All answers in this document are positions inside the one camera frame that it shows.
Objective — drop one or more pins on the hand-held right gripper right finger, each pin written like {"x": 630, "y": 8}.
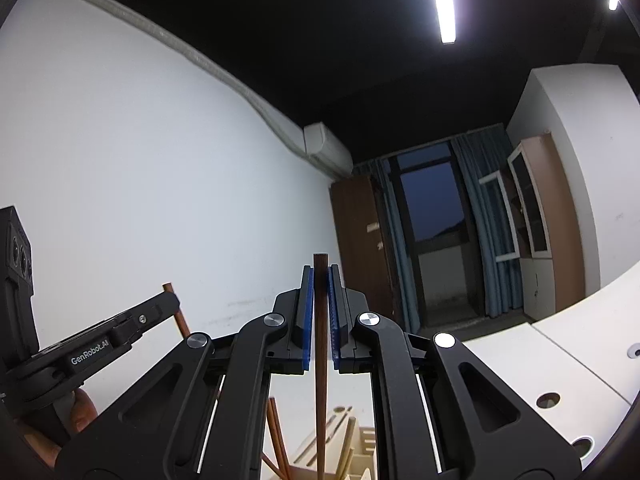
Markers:
{"x": 400, "y": 390}

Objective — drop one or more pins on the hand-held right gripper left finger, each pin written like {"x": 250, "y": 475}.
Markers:
{"x": 240, "y": 390}

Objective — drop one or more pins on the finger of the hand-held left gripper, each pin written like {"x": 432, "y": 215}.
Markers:
{"x": 150, "y": 317}

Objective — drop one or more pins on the dark brown wooden chopstick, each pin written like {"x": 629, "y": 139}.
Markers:
{"x": 182, "y": 322}
{"x": 320, "y": 410}
{"x": 280, "y": 440}
{"x": 272, "y": 466}

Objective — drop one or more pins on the cream plastic utensil holder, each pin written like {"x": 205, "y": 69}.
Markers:
{"x": 355, "y": 452}

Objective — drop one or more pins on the light bamboo chopstick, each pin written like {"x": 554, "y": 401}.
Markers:
{"x": 345, "y": 447}

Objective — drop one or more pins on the person's left hand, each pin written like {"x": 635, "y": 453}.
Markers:
{"x": 82, "y": 412}

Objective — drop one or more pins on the blue curtain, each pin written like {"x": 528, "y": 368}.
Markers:
{"x": 487, "y": 220}
{"x": 400, "y": 260}

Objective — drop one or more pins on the brown wooden wardrobe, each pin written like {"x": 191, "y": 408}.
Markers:
{"x": 362, "y": 255}

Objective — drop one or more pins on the dark glass balcony door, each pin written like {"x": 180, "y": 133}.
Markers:
{"x": 435, "y": 240}

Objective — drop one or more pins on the white open window sash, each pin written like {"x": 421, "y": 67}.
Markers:
{"x": 502, "y": 215}

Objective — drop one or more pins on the brown glass-door cabinet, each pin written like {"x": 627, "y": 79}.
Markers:
{"x": 555, "y": 230}

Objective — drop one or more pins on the white wall air conditioner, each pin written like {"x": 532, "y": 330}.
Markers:
{"x": 327, "y": 150}

